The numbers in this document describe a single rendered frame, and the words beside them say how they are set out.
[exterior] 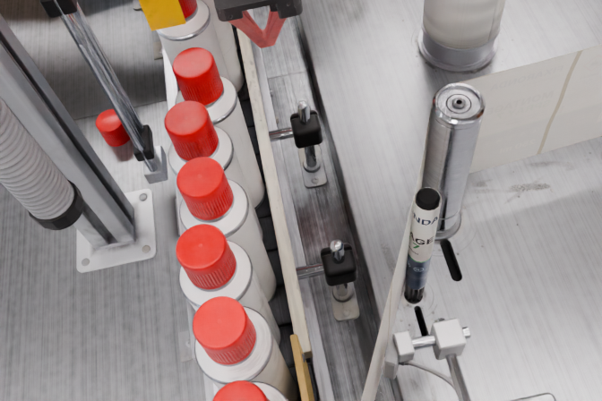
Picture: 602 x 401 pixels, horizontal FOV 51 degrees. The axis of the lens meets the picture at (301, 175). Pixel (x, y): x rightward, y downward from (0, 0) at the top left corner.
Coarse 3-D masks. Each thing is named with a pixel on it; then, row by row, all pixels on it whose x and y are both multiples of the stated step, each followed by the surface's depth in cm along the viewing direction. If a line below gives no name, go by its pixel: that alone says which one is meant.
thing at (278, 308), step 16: (240, 48) 76; (240, 64) 75; (240, 96) 72; (256, 144) 69; (272, 224) 63; (272, 240) 62; (272, 256) 62; (272, 304) 59; (288, 320) 58; (288, 336) 57; (288, 352) 57; (288, 368) 56
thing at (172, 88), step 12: (168, 60) 65; (168, 72) 64; (168, 84) 63; (168, 96) 63; (168, 108) 62; (180, 228) 55; (192, 312) 51; (192, 324) 50; (192, 336) 50; (192, 348) 49
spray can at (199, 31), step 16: (192, 0) 55; (192, 16) 56; (208, 16) 57; (160, 32) 56; (176, 32) 56; (192, 32) 56; (208, 32) 57; (176, 48) 57; (208, 48) 58; (224, 64) 63
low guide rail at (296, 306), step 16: (240, 32) 73; (256, 80) 69; (256, 96) 68; (256, 112) 66; (256, 128) 65; (272, 160) 63; (272, 176) 62; (272, 192) 61; (272, 208) 60; (288, 240) 58; (288, 256) 58; (288, 272) 57; (288, 288) 56; (288, 304) 55; (304, 320) 54; (304, 336) 54; (304, 352) 53
